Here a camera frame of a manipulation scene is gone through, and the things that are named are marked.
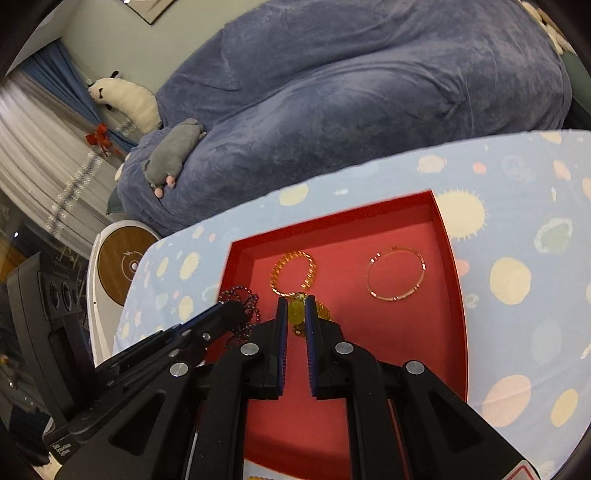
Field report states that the light blue planet bedsheet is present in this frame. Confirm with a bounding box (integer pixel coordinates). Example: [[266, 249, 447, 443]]
[[113, 131, 590, 479]]

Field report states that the blue grey plush blanket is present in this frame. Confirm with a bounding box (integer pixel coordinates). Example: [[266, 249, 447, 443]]
[[117, 1, 572, 236]]

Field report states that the beige plush toy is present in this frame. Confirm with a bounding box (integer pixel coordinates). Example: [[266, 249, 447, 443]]
[[521, 1, 577, 55]]

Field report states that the black speaker box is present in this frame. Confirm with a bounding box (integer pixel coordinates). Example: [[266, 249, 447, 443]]
[[7, 252, 95, 428]]

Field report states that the rose gold thin bangle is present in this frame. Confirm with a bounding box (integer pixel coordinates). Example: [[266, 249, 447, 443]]
[[366, 246, 427, 303]]

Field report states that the gold chain cuff bracelet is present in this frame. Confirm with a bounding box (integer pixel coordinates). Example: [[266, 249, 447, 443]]
[[268, 250, 319, 298]]

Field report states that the white long plush pillow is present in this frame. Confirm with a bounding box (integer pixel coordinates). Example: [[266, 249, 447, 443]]
[[87, 70, 161, 134]]

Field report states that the white round wooden device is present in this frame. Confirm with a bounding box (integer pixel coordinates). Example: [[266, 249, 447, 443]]
[[86, 220, 160, 366]]

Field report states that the red ribbon bow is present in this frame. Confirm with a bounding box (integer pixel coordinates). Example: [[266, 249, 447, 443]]
[[85, 123, 113, 157]]

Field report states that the white sheer curtain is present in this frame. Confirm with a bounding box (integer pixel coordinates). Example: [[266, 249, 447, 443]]
[[1, 70, 115, 257]]

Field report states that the small garnet bead strand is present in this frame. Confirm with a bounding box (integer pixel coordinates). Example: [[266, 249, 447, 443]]
[[218, 285, 262, 349]]

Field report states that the yellow green stone bracelet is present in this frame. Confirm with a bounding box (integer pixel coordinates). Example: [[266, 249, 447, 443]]
[[286, 292, 334, 338]]

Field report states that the grey mouse plush toy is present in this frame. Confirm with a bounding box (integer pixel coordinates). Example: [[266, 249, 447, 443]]
[[143, 118, 207, 199]]

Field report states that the blue curtain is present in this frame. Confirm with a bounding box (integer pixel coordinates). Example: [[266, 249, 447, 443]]
[[18, 38, 139, 155]]

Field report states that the red cardboard box tray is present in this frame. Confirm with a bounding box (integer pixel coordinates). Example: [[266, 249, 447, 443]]
[[221, 191, 468, 479]]

